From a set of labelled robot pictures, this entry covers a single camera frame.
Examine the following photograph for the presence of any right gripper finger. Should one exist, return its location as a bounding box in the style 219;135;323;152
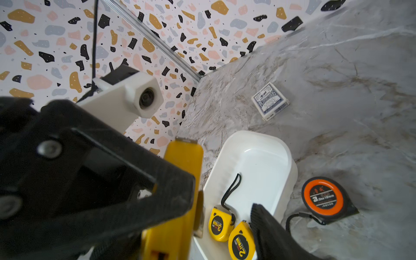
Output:
250;204;319;260

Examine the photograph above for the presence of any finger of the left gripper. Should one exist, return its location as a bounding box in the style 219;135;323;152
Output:
1;97;178;260

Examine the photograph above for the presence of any black orange tape measure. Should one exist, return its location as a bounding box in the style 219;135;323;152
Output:
286;177;359;232

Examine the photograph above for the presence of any white plastic storage box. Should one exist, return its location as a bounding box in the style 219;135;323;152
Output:
189;131;298;260

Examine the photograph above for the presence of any yellow tape measure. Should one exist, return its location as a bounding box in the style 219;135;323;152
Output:
208;205;235;242
228;221;256;260
139;138;204;260

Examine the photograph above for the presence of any playing card box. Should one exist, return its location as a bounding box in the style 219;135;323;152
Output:
251;82;290;121

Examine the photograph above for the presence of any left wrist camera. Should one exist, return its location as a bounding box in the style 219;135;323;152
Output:
78;65;164;133

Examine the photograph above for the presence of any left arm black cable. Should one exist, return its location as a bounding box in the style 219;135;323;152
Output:
77;0;100;101

